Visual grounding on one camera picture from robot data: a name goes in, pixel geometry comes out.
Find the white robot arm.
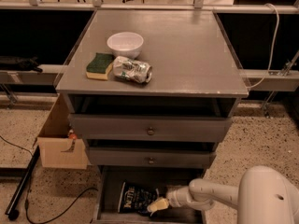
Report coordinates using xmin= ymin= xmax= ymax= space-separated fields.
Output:
xmin=148 ymin=166 xmax=299 ymax=224

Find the crushed silver can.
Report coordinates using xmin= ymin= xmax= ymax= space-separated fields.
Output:
xmin=113 ymin=56 xmax=152 ymax=84

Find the middle grey drawer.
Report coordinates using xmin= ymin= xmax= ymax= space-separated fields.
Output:
xmin=86 ymin=147 xmax=216 ymax=169

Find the green yellow sponge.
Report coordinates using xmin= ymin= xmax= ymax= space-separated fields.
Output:
xmin=86 ymin=53 xmax=114 ymax=80

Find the white hanging cable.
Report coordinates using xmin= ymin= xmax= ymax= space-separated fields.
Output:
xmin=248 ymin=3 xmax=280 ymax=91

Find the bottom open grey drawer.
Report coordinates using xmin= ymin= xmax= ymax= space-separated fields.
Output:
xmin=93 ymin=166 xmax=206 ymax=224

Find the metal frame rail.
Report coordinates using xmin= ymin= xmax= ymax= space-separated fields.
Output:
xmin=0 ymin=0 xmax=299 ymax=14

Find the black object on rail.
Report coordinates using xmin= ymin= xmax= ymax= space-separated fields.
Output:
xmin=0 ymin=56 xmax=43 ymax=73

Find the top grey drawer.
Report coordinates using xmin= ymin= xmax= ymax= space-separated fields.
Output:
xmin=69 ymin=114 xmax=232 ymax=143

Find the black bar on floor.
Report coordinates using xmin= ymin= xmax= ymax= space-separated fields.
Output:
xmin=1 ymin=147 xmax=40 ymax=221

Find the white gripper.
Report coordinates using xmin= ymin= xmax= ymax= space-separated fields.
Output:
xmin=147 ymin=186 xmax=192 ymax=213

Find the cardboard box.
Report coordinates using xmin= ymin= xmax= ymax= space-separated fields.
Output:
xmin=37 ymin=95 xmax=89 ymax=170

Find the white bowl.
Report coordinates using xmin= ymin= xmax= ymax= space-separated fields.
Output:
xmin=107 ymin=32 xmax=144 ymax=59

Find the black floor cable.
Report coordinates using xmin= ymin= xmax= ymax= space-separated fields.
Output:
xmin=0 ymin=135 xmax=99 ymax=224

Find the blue Kettle chip bag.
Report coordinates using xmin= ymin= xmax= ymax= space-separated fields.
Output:
xmin=118 ymin=181 xmax=164 ymax=217

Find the grey drawer cabinet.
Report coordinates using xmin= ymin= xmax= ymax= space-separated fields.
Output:
xmin=55 ymin=9 xmax=249 ymax=170

